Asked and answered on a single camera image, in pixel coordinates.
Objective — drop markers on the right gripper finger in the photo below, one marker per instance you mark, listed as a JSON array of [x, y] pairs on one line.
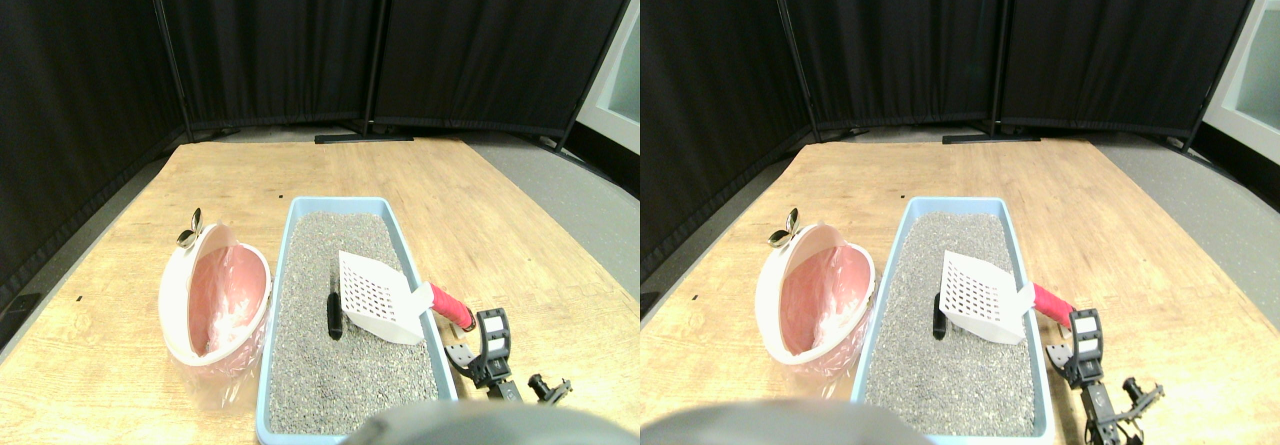
[[1060, 360], [465, 357], [1086, 333], [495, 335]]

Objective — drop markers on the black lump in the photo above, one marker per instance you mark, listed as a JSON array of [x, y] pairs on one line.
[[939, 317], [334, 315]]

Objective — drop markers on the blue litter tray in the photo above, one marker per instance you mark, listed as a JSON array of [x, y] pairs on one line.
[[950, 385], [345, 385]]

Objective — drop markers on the black curtain stand foot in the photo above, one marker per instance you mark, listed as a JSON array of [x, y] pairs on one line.
[[20, 305], [650, 303], [360, 138], [990, 138]]

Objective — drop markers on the white bin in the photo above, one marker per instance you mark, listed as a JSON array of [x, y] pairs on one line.
[[225, 305], [825, 305]]

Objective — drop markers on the white shelf unit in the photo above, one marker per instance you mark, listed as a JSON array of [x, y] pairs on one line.
[[1250, 85], [615, 95]]

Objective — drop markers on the black curtain stand pole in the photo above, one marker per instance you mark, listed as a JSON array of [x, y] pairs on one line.
[[168, 50], [792, 50], [1228, 55], [378, 45], [600, 65], [1002, 45]]

